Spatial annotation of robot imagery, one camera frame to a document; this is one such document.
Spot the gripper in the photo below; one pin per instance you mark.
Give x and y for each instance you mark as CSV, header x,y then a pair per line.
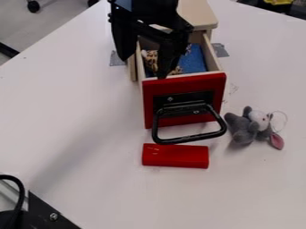
x,y
163,25

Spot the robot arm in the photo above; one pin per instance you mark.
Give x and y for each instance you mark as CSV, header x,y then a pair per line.
x,y
155,4

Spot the drawer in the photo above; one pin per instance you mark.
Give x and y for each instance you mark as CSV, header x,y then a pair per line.
x,y
183,86

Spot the spotted plush toy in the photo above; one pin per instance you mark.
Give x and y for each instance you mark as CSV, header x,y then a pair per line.
x,y
150,61

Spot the grey tape patch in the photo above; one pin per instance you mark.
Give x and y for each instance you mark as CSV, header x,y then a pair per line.
x,y
115,59
220,50

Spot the blue cloth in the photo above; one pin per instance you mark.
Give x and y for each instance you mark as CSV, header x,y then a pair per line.
x,y
193,61

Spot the cabinet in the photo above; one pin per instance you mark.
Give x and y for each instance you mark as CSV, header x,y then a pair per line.
x,y
199,15

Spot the red block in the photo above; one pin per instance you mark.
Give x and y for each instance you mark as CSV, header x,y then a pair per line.
x,y
175,155

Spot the grey plush mouse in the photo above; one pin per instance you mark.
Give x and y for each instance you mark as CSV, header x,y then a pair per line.
x,y
249,126

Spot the black metal bracket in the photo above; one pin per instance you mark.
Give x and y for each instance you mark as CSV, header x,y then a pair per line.
x,y
43,213

